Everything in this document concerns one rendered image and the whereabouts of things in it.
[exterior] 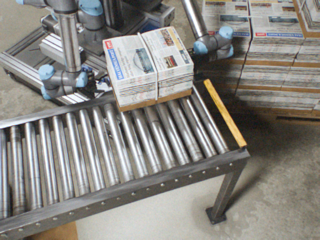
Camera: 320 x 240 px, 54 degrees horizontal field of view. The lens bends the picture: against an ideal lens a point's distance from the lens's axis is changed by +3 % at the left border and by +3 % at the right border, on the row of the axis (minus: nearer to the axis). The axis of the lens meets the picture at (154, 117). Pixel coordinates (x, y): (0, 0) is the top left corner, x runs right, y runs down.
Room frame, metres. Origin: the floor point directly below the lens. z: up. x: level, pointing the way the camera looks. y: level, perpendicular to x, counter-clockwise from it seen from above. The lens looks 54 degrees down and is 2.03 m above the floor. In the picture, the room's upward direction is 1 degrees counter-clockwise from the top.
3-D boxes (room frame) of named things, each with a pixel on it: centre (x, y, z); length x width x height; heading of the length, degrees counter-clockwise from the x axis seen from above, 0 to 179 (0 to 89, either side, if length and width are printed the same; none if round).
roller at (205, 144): (0.90, -0.20, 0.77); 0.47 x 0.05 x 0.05; 17
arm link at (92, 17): (1.49, 0.34, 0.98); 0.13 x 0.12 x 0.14; 84
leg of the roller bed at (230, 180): (0.70, -0.39, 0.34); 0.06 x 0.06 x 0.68; 17
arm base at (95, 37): (1.49, 0.34, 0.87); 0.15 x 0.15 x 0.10
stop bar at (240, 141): (0.93, -0.34, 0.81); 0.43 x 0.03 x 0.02; 17
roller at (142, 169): (0.81, 0.11, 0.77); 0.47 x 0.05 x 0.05; 17
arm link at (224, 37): (1.34, -0.37, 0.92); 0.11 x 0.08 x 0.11; 118
